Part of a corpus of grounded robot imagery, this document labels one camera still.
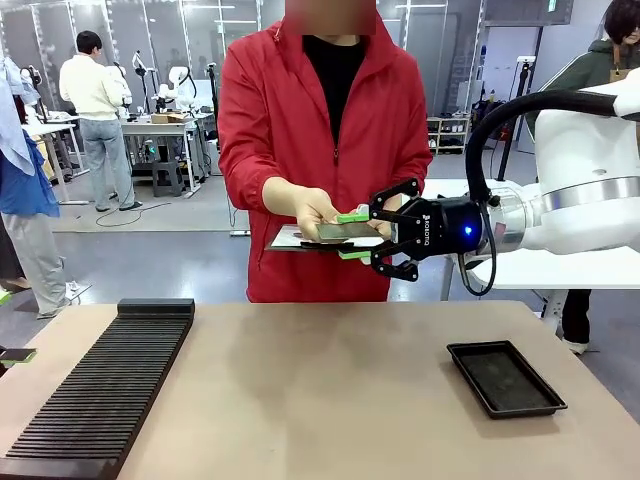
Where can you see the cardboard box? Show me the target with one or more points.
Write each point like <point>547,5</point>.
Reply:
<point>167,118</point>

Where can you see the person in red jacket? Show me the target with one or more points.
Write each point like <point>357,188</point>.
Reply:
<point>300,125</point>

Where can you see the black slotted PCB rack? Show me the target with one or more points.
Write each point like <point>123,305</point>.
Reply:
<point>95,400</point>

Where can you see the person's right forearm red sleeve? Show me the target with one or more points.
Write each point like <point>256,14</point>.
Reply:
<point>240,170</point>

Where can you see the grey step stool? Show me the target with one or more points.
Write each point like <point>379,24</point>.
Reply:
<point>167,177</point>

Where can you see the person's left forearm red sleeve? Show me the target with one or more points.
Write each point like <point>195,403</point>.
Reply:
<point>417,167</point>

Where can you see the man in white shirt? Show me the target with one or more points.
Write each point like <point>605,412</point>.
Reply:
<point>97,90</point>

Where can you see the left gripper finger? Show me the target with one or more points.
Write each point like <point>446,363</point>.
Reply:
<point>17,354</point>
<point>3,297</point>

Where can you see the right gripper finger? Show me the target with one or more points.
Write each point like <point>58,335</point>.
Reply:
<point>385,197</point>
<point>392,267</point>

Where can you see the grey plate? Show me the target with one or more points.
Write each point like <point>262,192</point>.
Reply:
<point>350,231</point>

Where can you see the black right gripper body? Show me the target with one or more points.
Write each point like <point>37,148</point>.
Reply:
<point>445,227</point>

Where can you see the person's right hand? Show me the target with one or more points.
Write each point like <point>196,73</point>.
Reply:
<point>310,205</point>

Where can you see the grey background workbench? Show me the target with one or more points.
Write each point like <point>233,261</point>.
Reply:
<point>160,129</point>

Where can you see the white table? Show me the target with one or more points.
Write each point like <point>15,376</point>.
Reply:
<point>540,272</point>

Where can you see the black tripod pole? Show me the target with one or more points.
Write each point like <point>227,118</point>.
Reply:
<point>520,75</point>

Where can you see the black plastic tray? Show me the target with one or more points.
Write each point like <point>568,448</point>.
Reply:
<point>505,380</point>

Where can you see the white shoe rack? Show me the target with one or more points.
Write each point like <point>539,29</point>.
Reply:
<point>450,135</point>

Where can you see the person in blue shirt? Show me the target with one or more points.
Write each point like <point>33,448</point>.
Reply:
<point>27,190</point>

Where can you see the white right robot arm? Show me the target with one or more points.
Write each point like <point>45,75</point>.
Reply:
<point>575,165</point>

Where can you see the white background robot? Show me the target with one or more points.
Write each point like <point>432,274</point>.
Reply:
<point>177,82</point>

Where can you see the black tablet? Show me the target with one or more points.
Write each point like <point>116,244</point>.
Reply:
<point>290,240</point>

